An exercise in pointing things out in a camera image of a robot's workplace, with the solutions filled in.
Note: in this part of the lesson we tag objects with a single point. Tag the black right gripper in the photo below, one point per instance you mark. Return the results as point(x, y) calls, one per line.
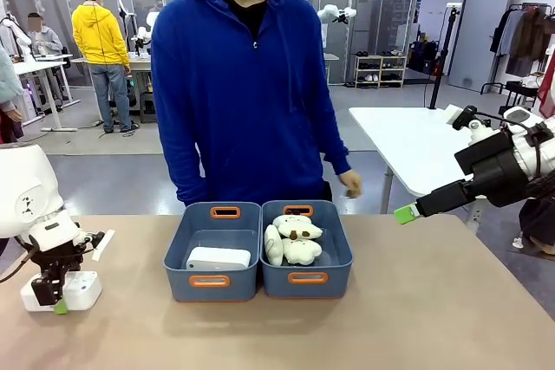
point(494, 173)

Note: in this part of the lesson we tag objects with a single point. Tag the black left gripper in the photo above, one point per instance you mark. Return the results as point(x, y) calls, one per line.
point(56, 259)

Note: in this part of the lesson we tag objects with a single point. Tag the cream plush toy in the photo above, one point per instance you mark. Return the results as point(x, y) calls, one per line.
point(302, 252)
point(273, 246)
point(299, 227)

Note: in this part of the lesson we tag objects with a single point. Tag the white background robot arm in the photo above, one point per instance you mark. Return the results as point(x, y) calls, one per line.
point(336, 12)
point(145, 32)
point(17, 40)

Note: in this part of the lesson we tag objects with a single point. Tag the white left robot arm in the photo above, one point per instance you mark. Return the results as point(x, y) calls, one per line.
point(24, 192)

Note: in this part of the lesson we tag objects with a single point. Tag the person's left hand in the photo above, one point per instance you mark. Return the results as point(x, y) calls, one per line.
point(352, 181)

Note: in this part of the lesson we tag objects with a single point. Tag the large white table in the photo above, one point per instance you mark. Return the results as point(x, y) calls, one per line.
point(407, 140)

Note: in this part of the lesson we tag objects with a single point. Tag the black utility cart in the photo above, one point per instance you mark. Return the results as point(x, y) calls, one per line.
point(520, 92)

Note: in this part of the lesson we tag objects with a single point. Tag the black tripod stand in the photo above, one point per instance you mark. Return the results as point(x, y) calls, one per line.
point(442, 58)

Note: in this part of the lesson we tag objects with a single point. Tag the low shoe rack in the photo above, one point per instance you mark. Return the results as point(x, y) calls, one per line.
point(381, 70)

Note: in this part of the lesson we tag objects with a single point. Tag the black bags pile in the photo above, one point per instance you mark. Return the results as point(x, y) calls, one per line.
point(424, 57)

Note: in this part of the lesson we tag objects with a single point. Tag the red hanging garment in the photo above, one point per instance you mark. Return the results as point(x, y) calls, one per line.
point(547, 92)

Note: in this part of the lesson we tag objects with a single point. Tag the clothes rack with coats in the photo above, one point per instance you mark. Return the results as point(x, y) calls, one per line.
point(526, 40)

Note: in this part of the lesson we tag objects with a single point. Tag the person in grey sleeve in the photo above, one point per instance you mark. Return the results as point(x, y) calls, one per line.
point(8, 88)

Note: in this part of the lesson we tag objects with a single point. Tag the person in blue hoodie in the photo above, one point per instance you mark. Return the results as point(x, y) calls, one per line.
point(247, 92)

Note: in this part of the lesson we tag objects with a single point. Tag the white standing desk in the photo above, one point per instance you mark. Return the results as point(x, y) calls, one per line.
point(43, 71)

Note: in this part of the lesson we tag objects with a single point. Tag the grey lab desk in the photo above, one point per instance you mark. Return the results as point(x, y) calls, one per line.
point(141, 67)

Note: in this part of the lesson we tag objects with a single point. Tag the seated person grey top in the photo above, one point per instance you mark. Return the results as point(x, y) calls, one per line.
point(43, 38)

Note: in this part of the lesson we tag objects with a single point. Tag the person in yellow hoodie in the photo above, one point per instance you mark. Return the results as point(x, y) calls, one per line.
point(100, 40)

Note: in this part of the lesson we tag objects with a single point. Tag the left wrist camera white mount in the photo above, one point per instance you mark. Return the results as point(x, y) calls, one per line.
point(100, 243)

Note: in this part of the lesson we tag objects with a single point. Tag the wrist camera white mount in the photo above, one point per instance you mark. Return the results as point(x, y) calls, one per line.
point(100, 243)
point(470, 121)

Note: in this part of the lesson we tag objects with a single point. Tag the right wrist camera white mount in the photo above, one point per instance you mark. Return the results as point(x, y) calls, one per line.
point(470, 121)

